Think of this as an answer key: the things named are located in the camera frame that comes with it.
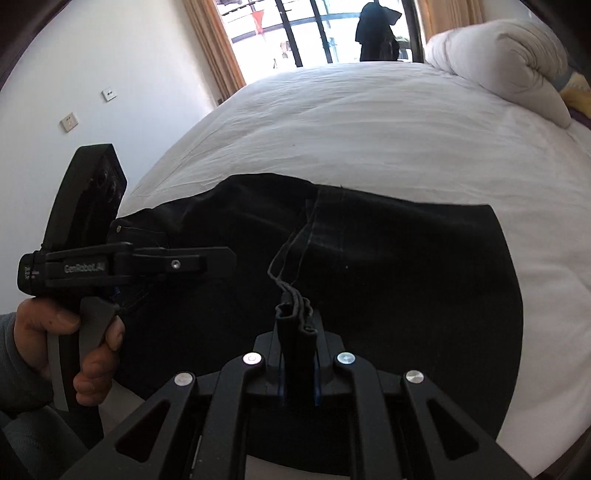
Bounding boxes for beige curtain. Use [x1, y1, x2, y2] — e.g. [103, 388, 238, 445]
[416, 0, 486, 45]
[182, 0, 247, 101]

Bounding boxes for yellow patterned pillow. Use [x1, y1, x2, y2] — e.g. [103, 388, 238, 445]
[560, 71, 591, 112]

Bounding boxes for rolled white duvet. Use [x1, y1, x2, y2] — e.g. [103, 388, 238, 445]
[423, 18, 574, 130]

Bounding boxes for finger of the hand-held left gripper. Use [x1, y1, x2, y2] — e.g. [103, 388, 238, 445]
[110, 220, 170, 250]
[133, 246, 238, 283]

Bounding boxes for person's grey clothed leg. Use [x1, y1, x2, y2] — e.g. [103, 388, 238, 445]
[0, 405, 105, 480]

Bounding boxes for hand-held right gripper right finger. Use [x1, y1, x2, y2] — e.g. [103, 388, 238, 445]
[314, 333, 532, 480]

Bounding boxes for black framed glass door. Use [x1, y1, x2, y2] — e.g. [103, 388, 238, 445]
[215, 0, 426, 71]

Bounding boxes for bed with white sheet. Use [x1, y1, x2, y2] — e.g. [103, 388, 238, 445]
[113, 60, 591, 480]

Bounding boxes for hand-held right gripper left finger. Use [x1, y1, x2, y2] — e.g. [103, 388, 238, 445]
[62, 333, 284, 480]

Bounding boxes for black pants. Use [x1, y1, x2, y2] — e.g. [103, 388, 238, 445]
[108, 173, 525, 477]

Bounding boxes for person's left hand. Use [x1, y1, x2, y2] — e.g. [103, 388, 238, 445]
[13, 299, 127, 408]

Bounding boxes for dark hanging garment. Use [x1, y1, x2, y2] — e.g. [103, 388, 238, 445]
[355, 0, 402, 62]

